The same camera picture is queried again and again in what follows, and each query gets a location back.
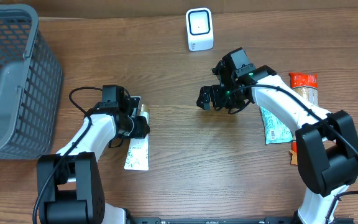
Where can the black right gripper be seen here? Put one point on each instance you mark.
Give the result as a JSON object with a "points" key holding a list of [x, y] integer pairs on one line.
{"points": [[214, 99]]}

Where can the white tube with gold cap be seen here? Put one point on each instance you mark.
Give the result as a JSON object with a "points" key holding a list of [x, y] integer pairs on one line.
{"points": [[138, 154]]}

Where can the teal snack packet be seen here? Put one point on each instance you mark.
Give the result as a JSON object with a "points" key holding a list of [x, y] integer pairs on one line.
{"points": [[275, 131]]}

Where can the orange long noodle packet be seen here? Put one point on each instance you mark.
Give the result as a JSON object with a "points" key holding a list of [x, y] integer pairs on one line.
{"points": [[305, 85]]}

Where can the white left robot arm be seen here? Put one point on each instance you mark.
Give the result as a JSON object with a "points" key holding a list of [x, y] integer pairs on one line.
{"points": [[69, 183]]}

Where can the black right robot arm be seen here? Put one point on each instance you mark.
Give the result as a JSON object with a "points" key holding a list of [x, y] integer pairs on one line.
{"points": [[327, 143]]}

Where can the white barcode scanner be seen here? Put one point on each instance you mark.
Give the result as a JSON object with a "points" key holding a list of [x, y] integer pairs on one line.
{"points": [[199, 29]]}

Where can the grey plastic shopping basket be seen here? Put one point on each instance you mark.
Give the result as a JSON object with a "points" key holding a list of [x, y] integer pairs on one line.
{"points": [[31, 81]]}

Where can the brown cardboard backdrop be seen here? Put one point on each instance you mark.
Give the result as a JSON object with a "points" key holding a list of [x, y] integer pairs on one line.
{"points": [[147, 8]]}

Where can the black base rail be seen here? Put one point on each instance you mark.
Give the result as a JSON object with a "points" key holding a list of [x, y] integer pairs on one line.
{"points": [[266, 220]]}

